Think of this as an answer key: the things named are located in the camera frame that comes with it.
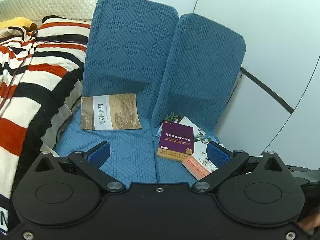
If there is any white softcover book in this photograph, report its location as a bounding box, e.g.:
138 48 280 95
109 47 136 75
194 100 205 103
181 148 220 181

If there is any red black white striped blanket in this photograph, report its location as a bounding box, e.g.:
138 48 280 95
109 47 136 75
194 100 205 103
0 16 92 232

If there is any brown cover book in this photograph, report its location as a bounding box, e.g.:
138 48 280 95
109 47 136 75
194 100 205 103
80 93 142 131

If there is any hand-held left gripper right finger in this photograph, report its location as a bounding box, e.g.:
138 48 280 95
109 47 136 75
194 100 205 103
191 141 288 193

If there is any purple cover book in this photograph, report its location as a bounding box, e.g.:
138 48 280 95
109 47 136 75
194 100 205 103
157 120 195 160

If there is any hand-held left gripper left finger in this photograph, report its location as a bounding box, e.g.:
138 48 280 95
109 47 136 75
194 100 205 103
32 141 127 193

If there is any yellow pillow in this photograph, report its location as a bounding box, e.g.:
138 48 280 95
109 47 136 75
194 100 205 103
0 17 38 30

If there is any beige quilted mattress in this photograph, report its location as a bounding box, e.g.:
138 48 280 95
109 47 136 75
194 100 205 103
0 0 119 23

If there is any landscape print white notebook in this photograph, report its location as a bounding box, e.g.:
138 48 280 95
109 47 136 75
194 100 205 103
155 112 180 138
194 127 225 155
178 116 200 131

